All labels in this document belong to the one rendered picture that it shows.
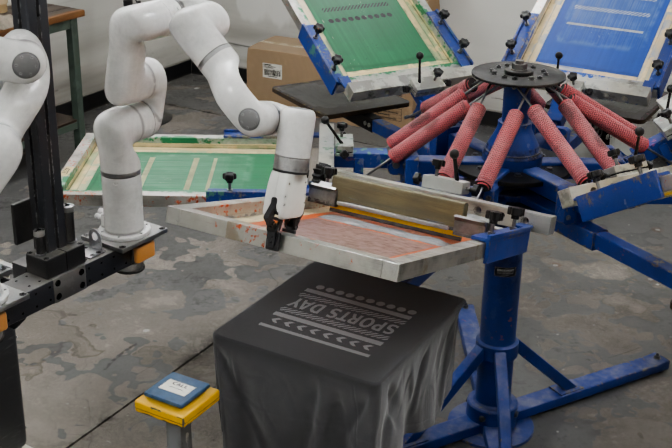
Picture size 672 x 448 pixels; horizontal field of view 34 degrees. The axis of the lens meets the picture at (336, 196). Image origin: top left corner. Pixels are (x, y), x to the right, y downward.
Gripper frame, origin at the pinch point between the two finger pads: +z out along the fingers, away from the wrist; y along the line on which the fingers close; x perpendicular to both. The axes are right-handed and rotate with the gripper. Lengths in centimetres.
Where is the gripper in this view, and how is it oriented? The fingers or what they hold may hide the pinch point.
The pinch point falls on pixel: (280, 240)
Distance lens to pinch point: 232.7
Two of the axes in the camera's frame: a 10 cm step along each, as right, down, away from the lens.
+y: -4.7, 0.6, -8.8
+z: -1.5, 9.8, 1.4
